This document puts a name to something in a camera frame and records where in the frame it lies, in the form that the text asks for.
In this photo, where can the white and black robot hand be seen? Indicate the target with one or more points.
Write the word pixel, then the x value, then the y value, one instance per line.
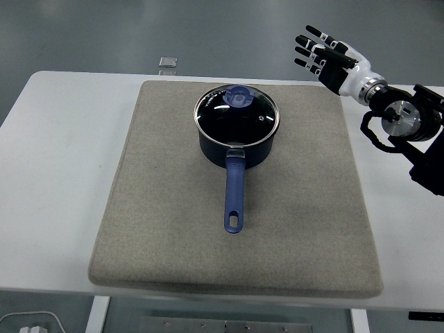
pixel 350 74

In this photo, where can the white rounded tray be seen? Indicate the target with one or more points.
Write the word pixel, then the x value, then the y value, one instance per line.
pixel 52 319

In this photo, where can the silver square floor plate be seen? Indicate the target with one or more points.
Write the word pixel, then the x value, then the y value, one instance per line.
pixel 168 61

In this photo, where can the glass pot lid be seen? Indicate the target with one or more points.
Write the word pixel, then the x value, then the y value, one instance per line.
pixel 237 114

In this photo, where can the white table leg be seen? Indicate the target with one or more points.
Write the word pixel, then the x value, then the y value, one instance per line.
pixel 359 322
pixel 98 315

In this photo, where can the beige fabric mat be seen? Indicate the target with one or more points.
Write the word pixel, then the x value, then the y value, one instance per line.
pixel 180 225

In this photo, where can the black flat bar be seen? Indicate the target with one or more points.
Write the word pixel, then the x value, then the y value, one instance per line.
pixel 426 315

